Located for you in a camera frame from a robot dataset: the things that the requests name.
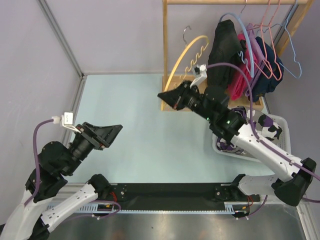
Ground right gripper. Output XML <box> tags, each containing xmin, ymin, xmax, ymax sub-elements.
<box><xmin>158</xmin><ymin>80</ymin><xmax>215</xmax><ymax>122</ymax></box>

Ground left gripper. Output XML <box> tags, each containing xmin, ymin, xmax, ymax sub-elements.
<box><xmin>64</xmin><ymin>120</ymin><xmax>124</xmax><ymax>174</ymax></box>

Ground yellow hanger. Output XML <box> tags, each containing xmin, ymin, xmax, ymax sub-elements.
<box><xmin>162</xmin><ymin>34</ymin><xmax>210</xmax><ymax>91</ymax></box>

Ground black trousers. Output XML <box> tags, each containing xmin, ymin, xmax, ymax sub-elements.
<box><xmin>207</xmin><ymin>19</ymin><xmax>247</xmax><ymax>89</ymax></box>

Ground light blue plastic hanger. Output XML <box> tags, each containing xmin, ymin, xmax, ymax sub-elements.
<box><xmin>219</xmin><ymin>12</ymin><xmax>255</xmax><ymax>78</ymax></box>

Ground purple camouflage trousers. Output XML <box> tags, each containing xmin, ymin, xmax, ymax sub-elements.
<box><xmin>215</xmin><ymin>106</ymin><xmax>283</xmax><ymax>156</ymax></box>

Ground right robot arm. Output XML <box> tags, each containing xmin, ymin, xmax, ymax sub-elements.
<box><xmin>157</xmin><ymin>80</ymin><xmax>317</xmax><ymax>207</ymax></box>

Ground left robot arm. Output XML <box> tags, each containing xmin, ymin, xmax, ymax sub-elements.
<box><xmin>0</xmin><ymin>119</ymin><xmax>123</xmax><ymax>240</ymax></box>

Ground pink trousers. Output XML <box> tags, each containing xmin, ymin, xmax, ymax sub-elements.
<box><xmin>227</xmin><ymin>33</ymin><xmax>253</xmax><ymax>101</ymax></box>

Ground lilac trousers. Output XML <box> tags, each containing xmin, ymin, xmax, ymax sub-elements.
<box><xmin>246</xmin><ymin>23</ymin><xmax>265</xmax><ymax>102</ymax></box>

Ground navy trousers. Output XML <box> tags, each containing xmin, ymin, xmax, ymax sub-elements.
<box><xmin>252</xmin><ymin>36</ymin><xmax>284</xmax><ymax>102</ymax></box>

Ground wooden clothes rack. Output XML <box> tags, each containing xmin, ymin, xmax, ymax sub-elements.
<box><xmin>158</xmin><ymin>0</ymin><xmax>314</xmax><ymax>111</ymax></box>

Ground white plastic basket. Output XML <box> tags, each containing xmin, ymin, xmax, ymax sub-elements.
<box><xmin>212</xmin><ymin>114</ymin><xmax>291</xmax><ymax>162</ymax></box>

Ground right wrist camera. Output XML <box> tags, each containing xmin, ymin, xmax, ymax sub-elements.
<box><xmin>190</xmin><ymin>64</ymin><xmax>207</xmax><ymax>88</ymax></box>

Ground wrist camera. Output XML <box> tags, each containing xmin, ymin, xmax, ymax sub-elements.
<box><xmin>190</xmin><ymin>64</ymin><xmax>207</xmax><ymax>88</ymax></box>
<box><xmin>51</xmin><ymin>112</ymin><xmax>80</xmax><ymax>133</ymax></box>

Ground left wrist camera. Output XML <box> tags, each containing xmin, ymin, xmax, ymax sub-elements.
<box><xmin>51</xmin><ymin>112</ymin><xmax>80</xmax><ymax>133</ymax></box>

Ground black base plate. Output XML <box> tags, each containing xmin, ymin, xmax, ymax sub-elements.
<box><xmin>111</xmin><ymin>183</ymin><xmax>237</xmax><ymax>211</ymax></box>

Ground pink wire hanger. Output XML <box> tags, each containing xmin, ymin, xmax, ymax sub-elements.
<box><xmin>252</xmin><ymin>0</ymin><xmax>273</xmax><ymax>79</ymax></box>
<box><xmin>264</xmin><ymin>0</ymin><xmax>283</xmax><ymax>82</ymax></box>

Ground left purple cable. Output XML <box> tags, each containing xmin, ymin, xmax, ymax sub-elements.
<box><xmin>23</xmin><ymin>118</ymin><xmax>55</xmax><ymax>207</ymax></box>

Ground purple cable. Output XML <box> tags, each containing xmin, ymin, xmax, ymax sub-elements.
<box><xmin>23</xmin><ymin>118</ymin><xmax>55</xmax><ymax>207</ymax></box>
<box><xmin>206</xmin><ymin>62</ymin><xmax>320</xmax><ymax>182</ymax></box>

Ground white cable duct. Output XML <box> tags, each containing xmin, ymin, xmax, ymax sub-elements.
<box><xmin>47</xmin><ymin>201</ymin><xmax>251</xmax><ymax>215</ymax></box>

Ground blue wire hanger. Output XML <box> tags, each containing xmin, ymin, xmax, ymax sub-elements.
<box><xmin>270</xmin><ymin>0</ymin><xmax>310</xmax><ymax>79</ymax></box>

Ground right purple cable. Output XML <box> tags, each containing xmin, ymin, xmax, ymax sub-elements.
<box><xmin>206</xmin><ymin>62</ymin><xmax>320</xmax><ymax>182</ymax></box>

